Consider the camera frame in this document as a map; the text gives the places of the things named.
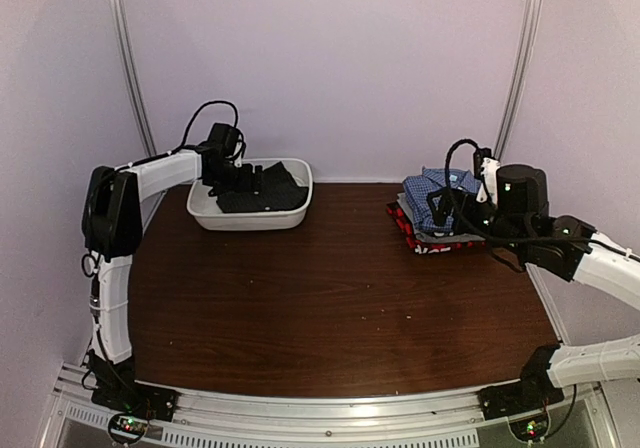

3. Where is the red black folded shirt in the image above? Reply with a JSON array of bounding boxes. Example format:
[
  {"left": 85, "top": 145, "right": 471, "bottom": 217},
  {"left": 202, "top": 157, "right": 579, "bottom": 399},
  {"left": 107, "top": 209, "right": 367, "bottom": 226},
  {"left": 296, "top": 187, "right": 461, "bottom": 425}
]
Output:
[{"left": 386, "top": 202, "right": 486, "bottom": 255}]

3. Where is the front aluminium rail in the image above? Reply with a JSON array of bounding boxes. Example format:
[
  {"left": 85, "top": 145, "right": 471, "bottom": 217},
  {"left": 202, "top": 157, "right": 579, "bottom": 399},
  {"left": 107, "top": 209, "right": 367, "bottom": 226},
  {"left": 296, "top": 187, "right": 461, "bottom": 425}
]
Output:
[{"left": 35, "top": 363, "right": 622, "bottom": 447}]

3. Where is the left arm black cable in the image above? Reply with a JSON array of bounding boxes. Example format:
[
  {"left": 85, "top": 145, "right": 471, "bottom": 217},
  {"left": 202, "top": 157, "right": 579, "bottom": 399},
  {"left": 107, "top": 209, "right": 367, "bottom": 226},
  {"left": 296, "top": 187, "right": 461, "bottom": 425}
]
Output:
[{"left": 169, "top": 100, "right": 247, "bottom": 164}]

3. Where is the left aluminium frame post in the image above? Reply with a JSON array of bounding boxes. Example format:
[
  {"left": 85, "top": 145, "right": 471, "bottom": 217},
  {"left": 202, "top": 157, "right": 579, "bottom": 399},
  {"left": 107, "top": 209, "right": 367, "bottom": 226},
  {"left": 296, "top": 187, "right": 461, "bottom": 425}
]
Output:
[{"left": 109, "top": 0, "right": 157, "bottom": 156}]

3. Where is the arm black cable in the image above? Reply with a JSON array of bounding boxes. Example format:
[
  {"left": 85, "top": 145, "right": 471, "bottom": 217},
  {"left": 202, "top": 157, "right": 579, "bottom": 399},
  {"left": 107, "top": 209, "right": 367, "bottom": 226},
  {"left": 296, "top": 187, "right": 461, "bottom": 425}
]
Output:
[
  {"left": 443, "top": 138, "right": 591, "bottom": 273},
  {"left": 169, "top": 100, "right": 247, "bottom": 164}
]

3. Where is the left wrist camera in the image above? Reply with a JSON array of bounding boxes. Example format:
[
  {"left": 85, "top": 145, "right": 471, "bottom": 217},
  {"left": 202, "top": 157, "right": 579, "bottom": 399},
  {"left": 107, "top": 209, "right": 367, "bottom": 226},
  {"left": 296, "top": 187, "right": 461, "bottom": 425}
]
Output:
[{"left": 207, "top": 122, "right": 241, "bottom": 158}]

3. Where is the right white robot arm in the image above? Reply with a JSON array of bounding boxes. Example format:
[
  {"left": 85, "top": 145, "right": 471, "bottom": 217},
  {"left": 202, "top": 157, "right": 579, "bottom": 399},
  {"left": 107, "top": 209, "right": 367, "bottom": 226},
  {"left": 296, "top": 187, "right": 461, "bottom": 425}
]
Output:
[{"left": 426, "top": 158, "right": 639, "bottom": 410}]

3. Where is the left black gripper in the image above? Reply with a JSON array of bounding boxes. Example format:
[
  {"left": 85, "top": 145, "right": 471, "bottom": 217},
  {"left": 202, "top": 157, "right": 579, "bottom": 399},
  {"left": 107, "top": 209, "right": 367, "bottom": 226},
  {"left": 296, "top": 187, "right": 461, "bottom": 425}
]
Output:
[{"left": 210, "top": 162, "right": 265, "bottom": 196}]

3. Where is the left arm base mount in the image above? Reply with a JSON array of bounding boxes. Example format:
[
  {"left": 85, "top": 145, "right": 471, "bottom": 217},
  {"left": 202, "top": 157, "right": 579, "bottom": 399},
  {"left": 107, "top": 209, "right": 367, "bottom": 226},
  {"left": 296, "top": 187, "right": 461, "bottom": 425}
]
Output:
[{"left": 88, "top": 349, "right": 178, "bottom": 422}]

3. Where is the white plastic tub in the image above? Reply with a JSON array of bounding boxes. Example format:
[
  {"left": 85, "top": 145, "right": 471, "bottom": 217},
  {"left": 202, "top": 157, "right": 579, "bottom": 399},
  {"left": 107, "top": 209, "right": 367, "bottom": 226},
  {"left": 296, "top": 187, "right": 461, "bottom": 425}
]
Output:
[{"left": 186, "top": 158, "right": 314, "bottom": 231}]

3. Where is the right aluminium frame post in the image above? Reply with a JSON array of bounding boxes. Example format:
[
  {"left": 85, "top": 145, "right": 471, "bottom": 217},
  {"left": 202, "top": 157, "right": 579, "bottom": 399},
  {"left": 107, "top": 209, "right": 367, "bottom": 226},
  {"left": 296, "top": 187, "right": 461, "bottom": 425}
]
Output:
[{"left": 494, "top": 0, "right": 543, "bottom": 159}]

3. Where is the blue checked folded shirt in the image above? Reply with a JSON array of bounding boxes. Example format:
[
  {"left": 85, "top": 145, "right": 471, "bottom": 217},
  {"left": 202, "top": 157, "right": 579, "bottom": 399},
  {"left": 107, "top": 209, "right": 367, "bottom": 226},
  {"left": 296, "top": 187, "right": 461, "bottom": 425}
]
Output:
[{"left": 402, "top": 168, "right": 455, "bottom": 233}]

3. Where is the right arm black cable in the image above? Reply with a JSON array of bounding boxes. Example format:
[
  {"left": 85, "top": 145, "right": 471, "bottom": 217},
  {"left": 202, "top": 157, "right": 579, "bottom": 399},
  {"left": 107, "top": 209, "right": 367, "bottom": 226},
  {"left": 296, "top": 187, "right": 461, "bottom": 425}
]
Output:
[{"left": 443, "top": 138, "right": 591, "bottom": 273}]

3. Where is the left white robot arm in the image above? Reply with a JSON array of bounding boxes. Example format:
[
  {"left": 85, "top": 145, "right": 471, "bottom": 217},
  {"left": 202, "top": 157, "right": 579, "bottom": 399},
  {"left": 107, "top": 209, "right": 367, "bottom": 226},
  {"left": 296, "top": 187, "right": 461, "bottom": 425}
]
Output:
[{"left": 81, "top": 123, "right": 264, "bottom": 365}]

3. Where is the black pinstriped long sleeve shirt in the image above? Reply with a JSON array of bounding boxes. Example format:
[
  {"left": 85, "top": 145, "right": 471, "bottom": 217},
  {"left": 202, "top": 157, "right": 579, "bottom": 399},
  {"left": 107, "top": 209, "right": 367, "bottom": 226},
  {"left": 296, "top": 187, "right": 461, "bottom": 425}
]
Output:
[{"left": 217, "top": 161, "right": 309, "bottom": 213}]

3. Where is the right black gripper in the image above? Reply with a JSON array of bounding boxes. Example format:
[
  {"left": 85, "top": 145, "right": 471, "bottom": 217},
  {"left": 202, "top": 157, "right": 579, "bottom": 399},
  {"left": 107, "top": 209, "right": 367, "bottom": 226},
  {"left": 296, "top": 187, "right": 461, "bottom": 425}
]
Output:
[{"left": 427, "top": 187, "right": 528, "bottom": 257}]

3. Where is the aluminium frame post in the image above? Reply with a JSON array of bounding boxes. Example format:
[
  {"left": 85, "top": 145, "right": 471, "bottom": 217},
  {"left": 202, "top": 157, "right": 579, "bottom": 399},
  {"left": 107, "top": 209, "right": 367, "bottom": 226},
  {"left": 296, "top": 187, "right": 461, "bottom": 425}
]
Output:
[
  {"left": 109, "top": 0, "right": 157, "bottom": 156},
  {"left": 494, "top": 0, "right": 543, "bottom": 159}
]

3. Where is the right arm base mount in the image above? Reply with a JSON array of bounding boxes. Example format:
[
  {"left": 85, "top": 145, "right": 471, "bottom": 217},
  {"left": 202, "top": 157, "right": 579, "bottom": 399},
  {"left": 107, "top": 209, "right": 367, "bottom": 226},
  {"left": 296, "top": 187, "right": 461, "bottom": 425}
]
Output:
[{"left": 477, "top": 344, "right": 578, "bottom": 446}]

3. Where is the grey folded shirt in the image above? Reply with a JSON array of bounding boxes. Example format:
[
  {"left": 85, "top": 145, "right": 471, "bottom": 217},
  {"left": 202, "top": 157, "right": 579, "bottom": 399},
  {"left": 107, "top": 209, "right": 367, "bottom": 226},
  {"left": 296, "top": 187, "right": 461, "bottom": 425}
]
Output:
[{"left": 397, "top": 193, "right": 484, "bottom": 243}]

